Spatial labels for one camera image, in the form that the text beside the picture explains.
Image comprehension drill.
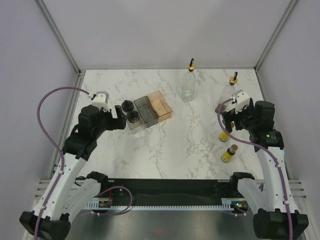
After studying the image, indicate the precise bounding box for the yellow label bottle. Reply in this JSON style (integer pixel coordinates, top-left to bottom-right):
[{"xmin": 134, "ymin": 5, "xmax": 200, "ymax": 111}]
[
  {"xmin": 221, "ymin": 144, "xmax": 238, "ymax": 163},
  {"xmin": 219, "ymin": 132, "xmax": 229, "ymax": 142}
]

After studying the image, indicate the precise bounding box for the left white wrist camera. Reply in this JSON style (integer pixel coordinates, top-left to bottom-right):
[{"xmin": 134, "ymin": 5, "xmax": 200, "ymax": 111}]
[{"xmin": 91, "ymin": 91, "xmax": 111, "ymax": 113}]

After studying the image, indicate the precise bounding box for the dark sauce glass bottle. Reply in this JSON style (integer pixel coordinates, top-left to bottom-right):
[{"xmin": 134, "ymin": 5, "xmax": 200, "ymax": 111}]
[{"xmin": 215, "ymin": 71, "xmax": 238, "ymax": 113}]

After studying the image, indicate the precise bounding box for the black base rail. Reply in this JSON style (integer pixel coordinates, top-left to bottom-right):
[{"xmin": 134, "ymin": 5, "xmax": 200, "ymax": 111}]
[{"xmin": 101, "ymin": 178, "xmax": 243, "ymax": 206}]

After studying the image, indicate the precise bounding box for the lower yellow label bottle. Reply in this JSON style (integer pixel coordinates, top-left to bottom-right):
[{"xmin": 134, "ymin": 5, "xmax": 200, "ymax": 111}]
[{"xmin": 221, "ymin": 144, "xmax": 238, "ymax": 163}]

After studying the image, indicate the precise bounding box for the aluminium frame post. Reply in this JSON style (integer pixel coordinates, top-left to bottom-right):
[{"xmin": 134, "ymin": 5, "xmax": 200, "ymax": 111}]
[
  {"xmin": 254, "ymin": 0, "xmax": 299, "ymax": 73},
  {"xmin": 34, "ymin": 0, "xmax": 82, "ymax": 76}
]

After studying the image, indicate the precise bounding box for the orange plastic bin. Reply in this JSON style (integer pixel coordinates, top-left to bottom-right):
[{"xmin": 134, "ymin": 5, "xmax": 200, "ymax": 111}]
[{"xmin": 147, "ymin": 90, "xmax": 172, "ymax": 122}]

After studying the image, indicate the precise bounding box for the clear plastic bin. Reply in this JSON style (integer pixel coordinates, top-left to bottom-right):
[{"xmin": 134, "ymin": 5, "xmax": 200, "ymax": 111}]
[{"xmin": 127, "ymin": 118, "xmax": 146, "ymax": 131}]

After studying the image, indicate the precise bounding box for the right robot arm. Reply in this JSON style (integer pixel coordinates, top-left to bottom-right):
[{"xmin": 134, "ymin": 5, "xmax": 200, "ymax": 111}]
[{"xmin": 217, "ymin": 98, "xmax": 309, "ymax": 240}]

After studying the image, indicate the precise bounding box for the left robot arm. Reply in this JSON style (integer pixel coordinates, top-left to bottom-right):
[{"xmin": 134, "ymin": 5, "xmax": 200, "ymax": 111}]
[{"xmin": 19, "ymin": 105, "xmax": 126, "ymax": 240}]

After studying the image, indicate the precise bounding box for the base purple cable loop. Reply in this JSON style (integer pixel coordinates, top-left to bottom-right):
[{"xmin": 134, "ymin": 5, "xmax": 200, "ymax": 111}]
[{"xmin": 91, "ymin": 186, "xmax": 135, "ymax": 218}]

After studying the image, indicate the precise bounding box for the upper yellow label bottle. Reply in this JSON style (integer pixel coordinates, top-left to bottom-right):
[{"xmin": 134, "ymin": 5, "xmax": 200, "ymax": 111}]
[{"xmin": 219, "ymin": 132, "xmax": 229, "ymax": 142}]

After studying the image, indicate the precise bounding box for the clear square oil bottle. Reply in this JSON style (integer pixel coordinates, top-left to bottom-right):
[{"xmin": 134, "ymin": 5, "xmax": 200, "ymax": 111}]
[{"xmin": 181, "ymin": 58, "xmax": 196, "ymax": 102}]

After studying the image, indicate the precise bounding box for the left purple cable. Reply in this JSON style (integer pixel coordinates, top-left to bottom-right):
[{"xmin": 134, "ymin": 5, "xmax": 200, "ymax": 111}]
[{"xmin": 33, "ymin": 86, "xmax": 91, "ymax": 238}]

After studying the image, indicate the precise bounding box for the white cable duct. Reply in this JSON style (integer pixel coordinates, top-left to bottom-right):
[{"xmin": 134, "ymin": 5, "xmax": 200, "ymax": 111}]
[{"xmin": 83, "ymin": 198, "xmax": 248, "ymax": 211}]

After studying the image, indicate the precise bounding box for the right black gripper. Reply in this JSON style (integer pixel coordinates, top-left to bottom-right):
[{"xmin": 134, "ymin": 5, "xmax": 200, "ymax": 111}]
[{"xmin": 222, "ymin": 100, "xmax": 258, "ymax": 134}]

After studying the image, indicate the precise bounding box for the right aluminium frame post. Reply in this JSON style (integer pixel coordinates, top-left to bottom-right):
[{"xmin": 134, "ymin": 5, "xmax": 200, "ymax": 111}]
[{"xmin": 254, "ymin": 0, "xmax": 299, "ymax": 73}]

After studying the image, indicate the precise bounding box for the left aluminium frame post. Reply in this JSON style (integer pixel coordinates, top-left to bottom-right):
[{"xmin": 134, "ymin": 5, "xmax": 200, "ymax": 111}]
[{"xmin": 34, "ymin": 0, "xmax": 82, "ymax": 76}]

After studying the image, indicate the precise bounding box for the grey plastic bin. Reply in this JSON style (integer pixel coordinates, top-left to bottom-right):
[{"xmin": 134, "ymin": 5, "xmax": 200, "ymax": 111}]
[{"xmin": 133, "ymin": 96, "xmax": 159, "ymax": 128}]

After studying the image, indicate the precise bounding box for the black cap shaker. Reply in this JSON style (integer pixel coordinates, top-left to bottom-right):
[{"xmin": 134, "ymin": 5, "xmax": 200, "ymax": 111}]
[
  {"xmin": 126, "ymin": 110, "xmax": 141, "ymax": 122},
  {"xmin": 121, "ymin": 99, "xmax": 134, "ymax": 114}
]

